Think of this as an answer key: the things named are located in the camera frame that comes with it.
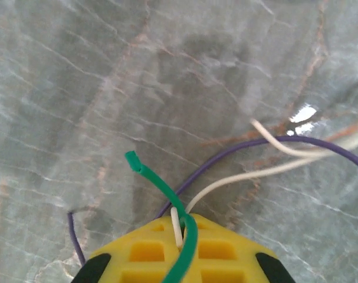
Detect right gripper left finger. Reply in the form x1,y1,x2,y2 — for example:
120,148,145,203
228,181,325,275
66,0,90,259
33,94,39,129
75,215,185,283

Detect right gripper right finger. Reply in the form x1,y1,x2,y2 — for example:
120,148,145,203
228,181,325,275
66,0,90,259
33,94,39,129
181,213,297,283

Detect thin green wire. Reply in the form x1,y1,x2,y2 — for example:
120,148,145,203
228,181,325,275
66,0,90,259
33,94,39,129
124,150,199,283

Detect thin white wire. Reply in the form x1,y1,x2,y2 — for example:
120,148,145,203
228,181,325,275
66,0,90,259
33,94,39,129
170,117,358,248

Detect thin purple wire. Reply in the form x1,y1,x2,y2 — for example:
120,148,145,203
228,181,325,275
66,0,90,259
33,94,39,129
67,135,358,266

